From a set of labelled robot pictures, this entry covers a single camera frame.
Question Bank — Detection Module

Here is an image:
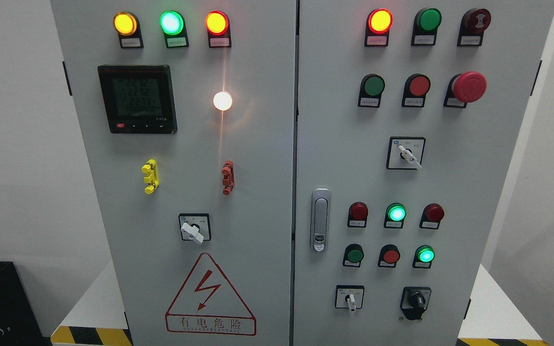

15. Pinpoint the black knob selector switch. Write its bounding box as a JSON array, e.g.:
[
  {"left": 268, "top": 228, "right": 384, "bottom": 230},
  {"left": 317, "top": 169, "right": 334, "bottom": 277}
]
[{"left": 400, "top": 286, "right": 431, "bottom": 321}]

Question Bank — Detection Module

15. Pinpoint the green indicator lamp top left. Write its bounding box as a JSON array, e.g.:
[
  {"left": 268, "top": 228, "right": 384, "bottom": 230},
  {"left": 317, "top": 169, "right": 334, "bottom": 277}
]
[{"left": 160, "top": 11, "right": 189, "bottom": 49}]

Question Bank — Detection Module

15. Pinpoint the lit green push button lower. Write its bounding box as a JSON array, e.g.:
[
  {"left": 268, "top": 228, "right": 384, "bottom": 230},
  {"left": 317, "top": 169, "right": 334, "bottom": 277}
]
[{"left": 413, "top": 245, "right": 435, "bottom": 269}]

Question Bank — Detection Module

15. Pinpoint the red-rimmed lit lamp right door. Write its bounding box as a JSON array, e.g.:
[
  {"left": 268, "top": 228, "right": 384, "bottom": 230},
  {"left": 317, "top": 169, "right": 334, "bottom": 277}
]
[{"left": 364, "top": 8, "right": 393, "bottom": 47}]

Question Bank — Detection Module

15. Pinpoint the left grey cabinet door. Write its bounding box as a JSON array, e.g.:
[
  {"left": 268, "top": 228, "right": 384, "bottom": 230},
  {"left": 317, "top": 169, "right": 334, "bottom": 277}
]
[{"left": 52, "top": 0, "right": 296, "bottom": 346}]

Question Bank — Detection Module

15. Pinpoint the grey cabinet door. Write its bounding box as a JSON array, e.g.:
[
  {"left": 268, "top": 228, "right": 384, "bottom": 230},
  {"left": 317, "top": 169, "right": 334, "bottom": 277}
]
[
  {"left": 52, "top": 0, "right": 296, "bottom": 346},
  {"left": 294, "top": 0, "right": 554, "bottom": 346}
]

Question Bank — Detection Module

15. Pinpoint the red push button row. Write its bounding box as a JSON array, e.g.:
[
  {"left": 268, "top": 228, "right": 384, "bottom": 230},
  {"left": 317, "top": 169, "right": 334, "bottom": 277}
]
[
  {"left": 378, "top": 245, "right": 401, "bottom": 269},
  {"left": 402, "top": 73, "right": 431, "bottom": 108}
]

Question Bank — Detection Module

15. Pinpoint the white-handled selector switch upper right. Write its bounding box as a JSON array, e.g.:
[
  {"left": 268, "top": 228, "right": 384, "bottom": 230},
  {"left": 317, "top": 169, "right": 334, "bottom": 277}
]
[{"left": 386, "top": 136, "right": 426, "bottom": 170}]

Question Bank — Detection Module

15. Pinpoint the green push button row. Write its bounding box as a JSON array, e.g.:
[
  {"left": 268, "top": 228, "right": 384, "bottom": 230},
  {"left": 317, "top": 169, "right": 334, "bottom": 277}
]
[
  {"left": 358, "top": 73, "right": 385, "bottom": 108},
  {"left": 342, "top": 244, "right": 365, "bottom": 268}
]

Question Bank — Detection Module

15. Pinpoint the red-rimmed lit lamp left door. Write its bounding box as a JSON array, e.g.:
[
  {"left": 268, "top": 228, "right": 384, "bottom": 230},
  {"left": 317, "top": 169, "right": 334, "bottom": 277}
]
[{"left": 205, "top": 10, "right": 232, "bottom": 48}]

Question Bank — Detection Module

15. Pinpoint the white-handled selector switch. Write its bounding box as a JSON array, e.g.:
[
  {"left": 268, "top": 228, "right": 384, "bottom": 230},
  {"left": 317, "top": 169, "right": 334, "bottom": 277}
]
[
  {"left": 334, "top": 284, "right": 365, "bottom": 313},
  {"left": 386, "top": 136, "right": 426, "bottom": 170}
]

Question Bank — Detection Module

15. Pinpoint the dark red lamp middle right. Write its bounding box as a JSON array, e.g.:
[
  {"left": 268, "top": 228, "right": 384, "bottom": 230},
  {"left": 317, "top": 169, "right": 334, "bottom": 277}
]
[{"left": 418, "top": 203, "right": 445, "bottom": 230}]

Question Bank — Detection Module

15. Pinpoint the dark red lamp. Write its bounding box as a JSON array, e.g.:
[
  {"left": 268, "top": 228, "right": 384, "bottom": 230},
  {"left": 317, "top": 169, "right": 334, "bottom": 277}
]
[
  {"left": 418, "top": 203, "right": 445, "bottom": 230},
  {"left": 347, "top": 202, "right": 369, "bottom": 228}
]

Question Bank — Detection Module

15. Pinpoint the red push button upper row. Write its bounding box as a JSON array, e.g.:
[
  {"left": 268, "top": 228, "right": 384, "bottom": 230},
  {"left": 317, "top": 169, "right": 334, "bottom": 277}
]
[{"left": 402, "top": 73, "right": 431, "bottom": 108}]

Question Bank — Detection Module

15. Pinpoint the yellow indicator lamp top left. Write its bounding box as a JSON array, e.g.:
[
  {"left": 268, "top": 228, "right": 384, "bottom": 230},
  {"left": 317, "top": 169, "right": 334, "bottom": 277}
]
[{"left": 113, "top": 11, "right": 144, "bottom": 49}]

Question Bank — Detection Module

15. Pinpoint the lit green lamp middle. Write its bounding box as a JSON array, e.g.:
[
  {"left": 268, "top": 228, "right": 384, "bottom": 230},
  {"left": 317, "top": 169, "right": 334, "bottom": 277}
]
[{"left": 383, "top": 202, "right": 407, "bottom": 229}]

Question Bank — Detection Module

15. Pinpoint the white-handled selector switch left door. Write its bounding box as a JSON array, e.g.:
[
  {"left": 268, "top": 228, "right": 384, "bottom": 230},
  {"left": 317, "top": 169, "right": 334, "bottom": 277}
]
[{"left": 178, "top": 214, "right": 212, "bottom": 245}]

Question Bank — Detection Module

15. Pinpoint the red-rimmed lit lamp door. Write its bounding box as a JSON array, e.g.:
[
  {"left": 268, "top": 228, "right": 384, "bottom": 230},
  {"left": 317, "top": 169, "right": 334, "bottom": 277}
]
[
  {"left": 205, "top": 10, "right": 232, "bottom": 48},
  {"left": 364, "top": 8, "right": 393, "bottom": 47}
]

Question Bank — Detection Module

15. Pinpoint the green push button upper row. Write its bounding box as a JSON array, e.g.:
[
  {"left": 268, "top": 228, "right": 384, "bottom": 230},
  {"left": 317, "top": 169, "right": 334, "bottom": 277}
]
[{"left": 358, "top": 73, "right": 385, "bottom": 108}]

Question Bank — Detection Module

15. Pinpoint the dark red lamp middle left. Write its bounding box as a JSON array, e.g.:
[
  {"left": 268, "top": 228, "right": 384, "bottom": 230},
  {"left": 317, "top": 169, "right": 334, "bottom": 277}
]
[{"left": 347, "top": 202, "right": 369, "bottom": 228}]

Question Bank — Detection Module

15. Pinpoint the green push button lower row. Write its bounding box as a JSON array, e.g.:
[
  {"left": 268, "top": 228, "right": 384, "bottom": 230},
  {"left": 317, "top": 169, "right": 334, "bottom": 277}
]
[{"left": 342, "top": 244, "right": 365, "bottom": 268}]

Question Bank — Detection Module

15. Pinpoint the white lit indicator lamp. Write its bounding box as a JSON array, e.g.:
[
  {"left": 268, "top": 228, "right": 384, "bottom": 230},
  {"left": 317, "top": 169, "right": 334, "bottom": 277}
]
[{"left": 213, "top": 91, "right": 233, "bottom": 111}]

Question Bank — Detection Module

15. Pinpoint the silver cabinet door latch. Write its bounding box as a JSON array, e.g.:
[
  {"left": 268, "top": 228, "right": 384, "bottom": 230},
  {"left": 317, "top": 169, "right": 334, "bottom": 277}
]
[{"left": 310, "top": 188, "right": 331, "bottom": 253}]

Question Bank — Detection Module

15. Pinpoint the black digital power meter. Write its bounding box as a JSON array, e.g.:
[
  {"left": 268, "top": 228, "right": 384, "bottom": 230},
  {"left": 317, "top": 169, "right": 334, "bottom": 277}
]
[{"left": 98, "top": 65, "right": 177, "bottom": 134}]

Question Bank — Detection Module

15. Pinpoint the red electric hazard warning sticker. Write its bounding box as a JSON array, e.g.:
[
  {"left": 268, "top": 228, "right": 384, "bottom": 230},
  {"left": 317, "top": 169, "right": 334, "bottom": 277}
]
[{"left": 165, "top": 252, "right": 257, "bottom": 336}]

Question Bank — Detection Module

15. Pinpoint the right grey cabinet door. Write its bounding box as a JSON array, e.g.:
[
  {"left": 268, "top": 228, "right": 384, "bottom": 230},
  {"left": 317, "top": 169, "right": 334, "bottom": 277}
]
[{"left": 294, "top": 0, "right": 554, "bottom": 346}]

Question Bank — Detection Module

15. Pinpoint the yellow terminal connector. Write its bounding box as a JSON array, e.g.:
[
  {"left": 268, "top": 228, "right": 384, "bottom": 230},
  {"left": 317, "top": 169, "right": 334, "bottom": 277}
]
[{"left": 141, "top": 159, "right": 160, "bottom": 195}]

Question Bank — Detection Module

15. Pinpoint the red terminal connector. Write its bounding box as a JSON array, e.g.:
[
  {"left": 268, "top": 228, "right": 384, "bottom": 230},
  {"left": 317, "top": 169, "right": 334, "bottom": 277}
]
[{"left": 221, "top": 160, "right": 235, "bottom": 196}]

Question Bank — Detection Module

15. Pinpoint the white-handled selector switch lower right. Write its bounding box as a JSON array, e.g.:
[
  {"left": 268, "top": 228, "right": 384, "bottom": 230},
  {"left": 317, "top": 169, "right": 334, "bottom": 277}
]
[{"left": 334, "top": 284, "right": 365, "bottom": 313}]

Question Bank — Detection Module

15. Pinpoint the red mushroom emergency stop button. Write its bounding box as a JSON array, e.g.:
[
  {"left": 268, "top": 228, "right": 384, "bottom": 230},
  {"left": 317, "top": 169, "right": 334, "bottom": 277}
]
[{"left": 443, "top": 72, "right": 487, "bottom": 108}]

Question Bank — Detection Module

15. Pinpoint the red black buzzer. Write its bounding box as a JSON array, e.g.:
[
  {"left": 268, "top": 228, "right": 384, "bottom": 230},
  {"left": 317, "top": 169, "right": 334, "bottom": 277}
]
[{"left": 457, "top": 8, "right": 491, "bottom": 47}]

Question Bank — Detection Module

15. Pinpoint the dark green lamp top right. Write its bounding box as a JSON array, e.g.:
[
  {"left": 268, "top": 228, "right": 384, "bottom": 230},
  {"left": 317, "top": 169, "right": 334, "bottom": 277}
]
[{"left": 411, "top": 7, "right": 442, "bottom": 46}]

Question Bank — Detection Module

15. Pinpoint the red push button lower row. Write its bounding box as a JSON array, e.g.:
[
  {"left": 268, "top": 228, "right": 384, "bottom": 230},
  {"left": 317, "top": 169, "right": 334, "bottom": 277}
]
[{"left": 378, "top": 245, "right": 401, "bottom": 269}]

